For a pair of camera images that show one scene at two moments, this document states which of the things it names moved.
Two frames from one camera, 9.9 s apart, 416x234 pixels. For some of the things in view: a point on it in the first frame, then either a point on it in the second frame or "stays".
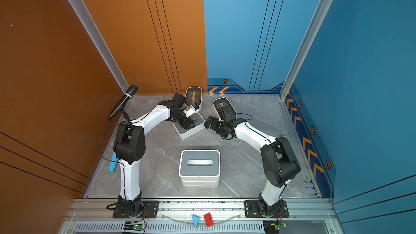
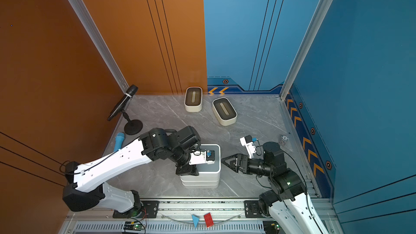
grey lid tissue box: (199, 124) -> (215, 168)
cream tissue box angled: (223, 108) stays
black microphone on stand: (130, 92) stays
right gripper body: (217, 125) -> (246, 159)
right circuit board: (272, 227) stays
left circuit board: (134, 225) stays
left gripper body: (186, 122) -> (186, 169)
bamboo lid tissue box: (201, 187) stays
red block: (208, 219) stays
